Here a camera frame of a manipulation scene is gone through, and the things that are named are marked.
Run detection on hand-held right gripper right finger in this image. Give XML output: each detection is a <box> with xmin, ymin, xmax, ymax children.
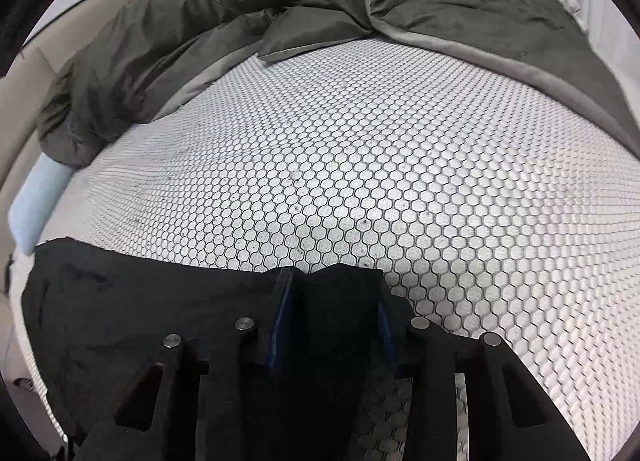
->
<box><xmin>376</xmin><ymin>291</ymin><xmax>592</xmax><ymax>461</ymax></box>

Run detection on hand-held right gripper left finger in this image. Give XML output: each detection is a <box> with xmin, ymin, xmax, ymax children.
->
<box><xmin>75</xmin><ymin>267</ymin><xmax>297</xmax><ymax>461</ymax></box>

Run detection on black pants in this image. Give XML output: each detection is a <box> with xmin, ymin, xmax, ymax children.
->
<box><xmin>21</xmin><ymin>236</ymin><xmax>418</xmax><ymax>461</ymax></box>

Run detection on honeycomb patterned mattress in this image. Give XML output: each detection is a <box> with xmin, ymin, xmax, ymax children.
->
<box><xmin>10</xmin><ymin>34</ymin><xmax>640</xmax><ymax>461</ymax></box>

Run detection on light blue pillow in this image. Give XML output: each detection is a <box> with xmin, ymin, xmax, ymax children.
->
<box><xmin>9</xmin><ymin>156</ymin><xmax>76</xmax><ymax>248</ymax></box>

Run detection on dark grey duvet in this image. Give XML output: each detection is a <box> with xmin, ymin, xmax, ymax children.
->
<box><xmin>37</xmin><ymin>0</ymin><xmax>640</xmax><ymax>167</ymax></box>

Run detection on beige padded headboard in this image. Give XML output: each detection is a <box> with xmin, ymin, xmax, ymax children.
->
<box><xmin>0</xmin><ymin>0</ymin><xmax>153</xmax><ymax>192</ymax></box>

